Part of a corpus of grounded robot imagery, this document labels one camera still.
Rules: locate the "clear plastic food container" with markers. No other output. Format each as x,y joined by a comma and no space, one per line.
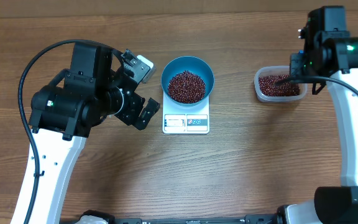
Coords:
276,70

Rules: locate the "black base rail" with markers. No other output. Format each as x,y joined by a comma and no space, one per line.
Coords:
98,217

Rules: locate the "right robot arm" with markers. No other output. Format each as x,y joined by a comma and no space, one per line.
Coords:
329,61

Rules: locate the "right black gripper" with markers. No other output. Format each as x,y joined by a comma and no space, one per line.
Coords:
298,64

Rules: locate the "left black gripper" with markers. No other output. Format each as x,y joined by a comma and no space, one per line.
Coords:
132,116

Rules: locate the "white digital kitchen scale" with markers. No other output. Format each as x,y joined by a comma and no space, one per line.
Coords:
185,119

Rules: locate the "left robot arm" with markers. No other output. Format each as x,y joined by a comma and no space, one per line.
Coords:
99,83

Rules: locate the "red beans in bowl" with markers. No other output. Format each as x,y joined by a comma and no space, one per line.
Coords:
187,88

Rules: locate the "teal metal bowl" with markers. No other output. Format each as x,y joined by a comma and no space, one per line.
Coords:
192,64

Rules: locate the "red beans in container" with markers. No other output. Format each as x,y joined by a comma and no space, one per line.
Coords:
269,87

